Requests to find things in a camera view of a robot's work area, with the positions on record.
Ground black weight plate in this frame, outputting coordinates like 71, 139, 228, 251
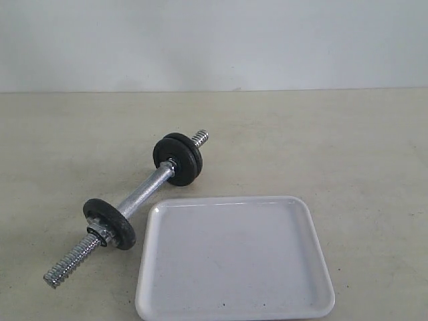
163, 132, 203, 187

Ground chrome threaded dumbbell bar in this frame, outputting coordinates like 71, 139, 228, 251
43, 130, 209, 289

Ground black plate far bar end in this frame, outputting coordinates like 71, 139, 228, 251
152, 132, 197, 187

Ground black plate bar end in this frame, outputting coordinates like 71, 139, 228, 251
83, 199, 136, 250
152, 132, 197, 187

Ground white plastic tray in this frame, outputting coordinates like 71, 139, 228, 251
135, 196, 335, 320

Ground black plate near bar end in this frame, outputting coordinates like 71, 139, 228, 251
83, 199, 136, 250

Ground chrome spin lock collar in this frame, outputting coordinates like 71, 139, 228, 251
87, 218, 114, 247

